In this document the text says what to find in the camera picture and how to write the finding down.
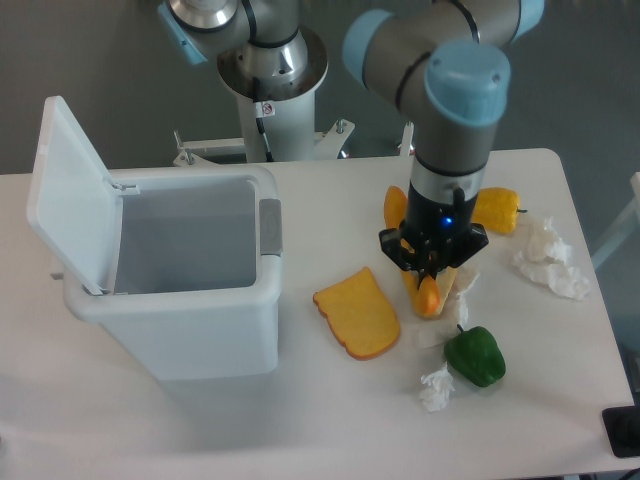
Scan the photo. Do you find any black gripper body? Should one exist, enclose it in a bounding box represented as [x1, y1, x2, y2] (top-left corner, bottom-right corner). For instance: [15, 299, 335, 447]
[379, 186, 489, 271]

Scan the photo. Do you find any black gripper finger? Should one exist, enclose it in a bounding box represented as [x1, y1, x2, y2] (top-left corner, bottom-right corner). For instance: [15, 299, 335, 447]
[410, 249, 431, 286]
[429, 249, 451, 279]

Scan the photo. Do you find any long orange baguette bread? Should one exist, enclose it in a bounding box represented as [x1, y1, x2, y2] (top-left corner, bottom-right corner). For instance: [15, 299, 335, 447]
[383, 186, 441, 318]

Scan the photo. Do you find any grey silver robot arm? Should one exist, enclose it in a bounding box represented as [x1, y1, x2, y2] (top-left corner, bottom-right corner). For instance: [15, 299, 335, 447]
[158, 1, 545, 279]

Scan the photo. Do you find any crumpled tissue under bread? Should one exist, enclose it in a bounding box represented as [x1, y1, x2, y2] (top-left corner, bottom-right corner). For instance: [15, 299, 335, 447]
[415, 266, 480, 349]

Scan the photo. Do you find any orange toast bread slice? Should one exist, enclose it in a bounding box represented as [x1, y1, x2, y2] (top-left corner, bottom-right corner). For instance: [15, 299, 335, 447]
[313, 267, 401, 360]

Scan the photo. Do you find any pale small toast piece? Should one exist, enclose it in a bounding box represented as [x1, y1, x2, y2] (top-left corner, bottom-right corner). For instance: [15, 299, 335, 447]
[434, 267, 458, 316]

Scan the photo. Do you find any yellow bell pepper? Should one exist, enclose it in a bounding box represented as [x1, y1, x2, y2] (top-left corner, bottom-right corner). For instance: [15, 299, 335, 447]
[472, 187, 524, 234]

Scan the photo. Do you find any green bell pepper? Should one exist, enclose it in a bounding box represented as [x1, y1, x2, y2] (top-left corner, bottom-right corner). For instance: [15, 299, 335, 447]
[444, 325, 506, 388]

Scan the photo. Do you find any large crumpled white tissue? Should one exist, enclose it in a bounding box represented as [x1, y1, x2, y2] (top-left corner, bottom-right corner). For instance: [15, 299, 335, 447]
[511, 217, 591, 301]

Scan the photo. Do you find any small crumpled white tissue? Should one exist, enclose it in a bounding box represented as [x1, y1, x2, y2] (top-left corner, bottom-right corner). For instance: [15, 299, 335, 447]
[419, 363, 455, 413]

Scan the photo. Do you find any white trash bin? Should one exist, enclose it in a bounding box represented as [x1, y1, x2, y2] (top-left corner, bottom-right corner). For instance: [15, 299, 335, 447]
[63, 165, 282, 380]

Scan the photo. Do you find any black device at edge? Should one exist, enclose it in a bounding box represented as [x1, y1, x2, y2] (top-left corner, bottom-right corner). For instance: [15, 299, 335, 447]
[602, 406, 639, 458]

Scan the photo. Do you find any white trash bin lid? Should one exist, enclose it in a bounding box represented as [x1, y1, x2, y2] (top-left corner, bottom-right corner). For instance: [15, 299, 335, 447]
[27, 96, 140, 295]

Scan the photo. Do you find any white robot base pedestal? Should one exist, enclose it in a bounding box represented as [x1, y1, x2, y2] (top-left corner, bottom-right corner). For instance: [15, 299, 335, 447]
[174, 93, 355, 166]

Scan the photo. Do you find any white frame at right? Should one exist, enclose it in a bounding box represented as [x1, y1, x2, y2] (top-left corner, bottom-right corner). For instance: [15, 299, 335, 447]
[591, 172, 639, 270]

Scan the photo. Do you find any black cable on pedestal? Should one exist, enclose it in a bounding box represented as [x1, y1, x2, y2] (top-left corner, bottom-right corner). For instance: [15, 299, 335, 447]
[252, 77, 275, 163]

